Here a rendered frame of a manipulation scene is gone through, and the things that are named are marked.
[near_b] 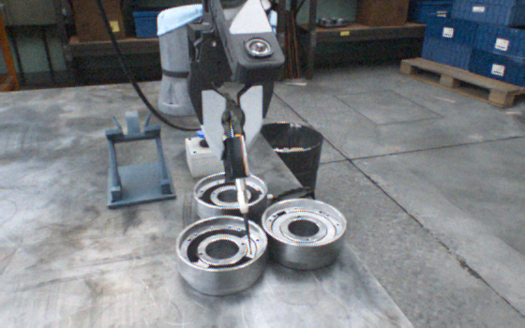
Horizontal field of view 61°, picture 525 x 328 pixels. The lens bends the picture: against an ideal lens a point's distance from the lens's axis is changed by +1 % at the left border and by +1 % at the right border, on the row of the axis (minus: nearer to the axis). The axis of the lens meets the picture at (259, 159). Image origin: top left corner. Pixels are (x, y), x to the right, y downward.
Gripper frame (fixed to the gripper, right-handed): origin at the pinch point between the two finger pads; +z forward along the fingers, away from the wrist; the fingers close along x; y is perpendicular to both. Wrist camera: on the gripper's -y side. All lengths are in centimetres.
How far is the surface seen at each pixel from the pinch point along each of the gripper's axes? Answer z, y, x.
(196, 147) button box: 8.7, 21.5, 1.3
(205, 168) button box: 11.5, 19.0, 0.3
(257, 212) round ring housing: 10.7, 2.2, -3.6
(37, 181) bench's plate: 13.2, 25.7, 27.0
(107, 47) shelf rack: 53, 342, 23
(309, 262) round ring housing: 11.5, -8.7, -6.7
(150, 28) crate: 41, 353, -14
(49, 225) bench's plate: 13.2, 11.3, 23.7
